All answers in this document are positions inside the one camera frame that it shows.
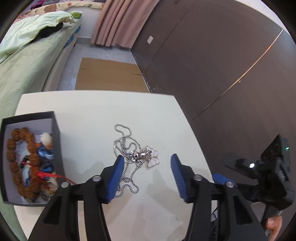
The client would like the silver ball chain necklace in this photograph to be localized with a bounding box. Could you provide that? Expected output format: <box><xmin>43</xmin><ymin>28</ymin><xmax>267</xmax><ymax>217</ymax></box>
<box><xmin>113</xmin><ymin>123</ymin><xmax>149</xmax><ymax>198</ymax></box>

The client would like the blue woven beaded bracelet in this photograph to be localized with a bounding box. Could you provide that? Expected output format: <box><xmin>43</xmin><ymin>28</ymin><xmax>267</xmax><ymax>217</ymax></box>
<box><xmin>21</xmin><ymin>142</ymin><xmax>58</xmax><ymax>186</ymax></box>

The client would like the brown rudraksha bead bracelet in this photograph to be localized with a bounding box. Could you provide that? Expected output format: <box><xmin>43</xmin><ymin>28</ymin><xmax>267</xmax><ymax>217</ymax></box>
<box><xmin>6</xmin><ymin>127</ymin><xmax>77</xmax><ymax>203</ymax></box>

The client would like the right hand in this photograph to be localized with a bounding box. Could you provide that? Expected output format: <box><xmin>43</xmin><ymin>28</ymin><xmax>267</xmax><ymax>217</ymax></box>
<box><xmin>266</xmin><ymin>215</ymin><xmax>282</xmax><ymax>241</ymax></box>

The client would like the white table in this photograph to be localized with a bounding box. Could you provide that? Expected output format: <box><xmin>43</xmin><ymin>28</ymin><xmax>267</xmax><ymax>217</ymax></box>
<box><xmin>16</xmin><ymin>90</ymin><xmax>212</xmax><ymax>240</ymax></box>

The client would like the black box white interior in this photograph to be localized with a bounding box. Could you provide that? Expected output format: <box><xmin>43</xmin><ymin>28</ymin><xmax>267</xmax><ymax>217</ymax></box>
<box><xmin>1</xmin><ymin>111</ymin><xmax>65</xmax><ymax>206</ymax></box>

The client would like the dark brown wardrobe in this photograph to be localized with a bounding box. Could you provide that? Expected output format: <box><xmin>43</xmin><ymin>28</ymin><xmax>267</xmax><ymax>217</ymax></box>
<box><xmin>132</xmin><ymin>1</ymin><xmax>295</xmax><ymax>182</ymax></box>

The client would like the flat brown cardboard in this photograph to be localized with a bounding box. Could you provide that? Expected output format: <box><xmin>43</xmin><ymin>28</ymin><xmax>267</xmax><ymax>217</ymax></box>
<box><xmin>75</xmin><ymin>58</ymin><xmax>149</xmax><ymax>92</ymax></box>

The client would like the bed with green sheet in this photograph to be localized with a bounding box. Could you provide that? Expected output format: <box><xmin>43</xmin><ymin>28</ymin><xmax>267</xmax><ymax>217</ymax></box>
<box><xmin>1</xmin><ymin>19</ymin><xmax>81</xmax><ymax>119</ymax></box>

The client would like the pink curtain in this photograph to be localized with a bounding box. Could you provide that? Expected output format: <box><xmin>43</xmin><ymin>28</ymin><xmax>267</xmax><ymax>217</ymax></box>
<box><xmin>90</xmin><ymin>0</ymin><xmax>159</xmax><ymax>49</ymax></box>

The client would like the black cloth on bed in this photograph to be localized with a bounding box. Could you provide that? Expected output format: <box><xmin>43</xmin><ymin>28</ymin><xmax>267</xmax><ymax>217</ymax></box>
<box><xmin>36</xmin><ymin>22</ymin><xmax>63</xmax><ymax>38</ymax></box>

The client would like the green toy on bed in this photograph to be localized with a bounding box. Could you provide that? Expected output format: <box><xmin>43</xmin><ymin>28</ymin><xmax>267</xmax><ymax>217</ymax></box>
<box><xmin>70</xmin><ymin>11</ymin><xmax>83</xmax><ymax>19</ymax></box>

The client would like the light green duvet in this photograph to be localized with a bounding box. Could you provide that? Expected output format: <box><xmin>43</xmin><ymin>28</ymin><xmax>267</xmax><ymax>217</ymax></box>
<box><xmin>1</xmin><ymin>11</ymin><xmax>76</xmax><ymax>62</ymax></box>

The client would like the floral patterned quilt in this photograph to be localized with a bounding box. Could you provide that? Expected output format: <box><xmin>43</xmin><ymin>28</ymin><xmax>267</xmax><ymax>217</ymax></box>
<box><xmin>15</xmin><ymin>1</ymin><xmax>105</xmax><ymax>22</ymax></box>

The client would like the black tracking camera box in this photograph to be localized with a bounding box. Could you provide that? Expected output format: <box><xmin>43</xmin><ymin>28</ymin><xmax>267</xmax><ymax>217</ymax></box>
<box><xmin>259</xmin><ymin>135</ymin><xmax>290</xmax><ymax>182</ymax></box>

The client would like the white wall switch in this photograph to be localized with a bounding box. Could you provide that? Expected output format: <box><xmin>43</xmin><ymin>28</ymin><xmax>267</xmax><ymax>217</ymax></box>
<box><xmin>147</xmin><ymin>36</ymin><xmax>154</xmax><ymax>45</ymax></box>

